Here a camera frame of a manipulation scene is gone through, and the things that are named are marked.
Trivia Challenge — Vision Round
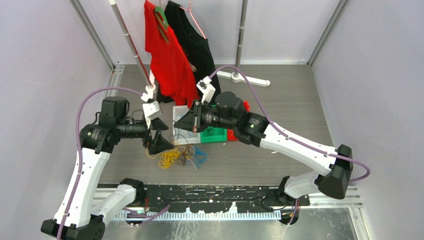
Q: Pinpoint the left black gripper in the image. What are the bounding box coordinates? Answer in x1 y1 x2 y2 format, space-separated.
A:
117 116 174 153

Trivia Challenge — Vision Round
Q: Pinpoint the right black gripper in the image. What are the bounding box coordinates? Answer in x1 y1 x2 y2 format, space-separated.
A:
174 99 236 133

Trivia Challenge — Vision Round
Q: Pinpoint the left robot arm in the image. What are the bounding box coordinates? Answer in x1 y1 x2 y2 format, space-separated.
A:
40 96 173 240

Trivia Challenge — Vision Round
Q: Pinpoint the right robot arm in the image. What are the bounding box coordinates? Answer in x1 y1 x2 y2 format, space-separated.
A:
174 91 353 206

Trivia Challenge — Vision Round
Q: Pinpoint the white plastic bin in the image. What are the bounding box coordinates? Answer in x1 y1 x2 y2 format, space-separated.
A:
172 107 201 145

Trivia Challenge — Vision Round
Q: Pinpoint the green plastic bin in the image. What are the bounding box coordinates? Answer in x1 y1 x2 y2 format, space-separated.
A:
200 103 227 143

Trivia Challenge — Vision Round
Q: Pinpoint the red plastic bin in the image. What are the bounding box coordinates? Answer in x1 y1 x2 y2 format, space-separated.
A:
226 100 253 141

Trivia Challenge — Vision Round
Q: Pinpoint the red t-shirt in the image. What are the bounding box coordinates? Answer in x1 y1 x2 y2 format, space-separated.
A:
143 0 200 108

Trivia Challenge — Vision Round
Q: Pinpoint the left rack pole with base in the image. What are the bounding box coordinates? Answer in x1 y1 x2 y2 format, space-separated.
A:
108 0 157 102

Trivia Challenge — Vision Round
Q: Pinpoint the rack pole with base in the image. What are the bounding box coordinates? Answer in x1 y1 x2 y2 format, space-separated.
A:
215 0 271 88
108 0 157 102

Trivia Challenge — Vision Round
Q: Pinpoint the right rack pole with base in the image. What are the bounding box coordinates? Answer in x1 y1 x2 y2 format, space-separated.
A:
215 0 271 88

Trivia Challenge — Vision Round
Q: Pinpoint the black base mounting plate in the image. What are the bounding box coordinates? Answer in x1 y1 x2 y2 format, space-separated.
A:
127 184 295 214

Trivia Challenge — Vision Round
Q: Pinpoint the black t-shirt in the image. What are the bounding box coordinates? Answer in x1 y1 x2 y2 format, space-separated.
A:
164 0 216 99

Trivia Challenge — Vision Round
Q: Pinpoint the green clothes hanger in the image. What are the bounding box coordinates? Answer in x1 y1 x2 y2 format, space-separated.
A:
154 6 169 43

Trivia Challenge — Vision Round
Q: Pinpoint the pink clothes hanger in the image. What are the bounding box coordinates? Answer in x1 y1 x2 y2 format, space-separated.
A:
180 0 207 40

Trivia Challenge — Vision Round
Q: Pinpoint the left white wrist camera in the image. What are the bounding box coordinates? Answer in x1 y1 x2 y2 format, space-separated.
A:
140 93 163 129

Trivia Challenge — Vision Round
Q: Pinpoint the white slotted cable duct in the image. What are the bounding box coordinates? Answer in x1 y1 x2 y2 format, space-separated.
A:
110 208 282 222

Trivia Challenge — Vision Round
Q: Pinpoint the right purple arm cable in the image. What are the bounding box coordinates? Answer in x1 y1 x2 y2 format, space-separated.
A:
208 64 371 227

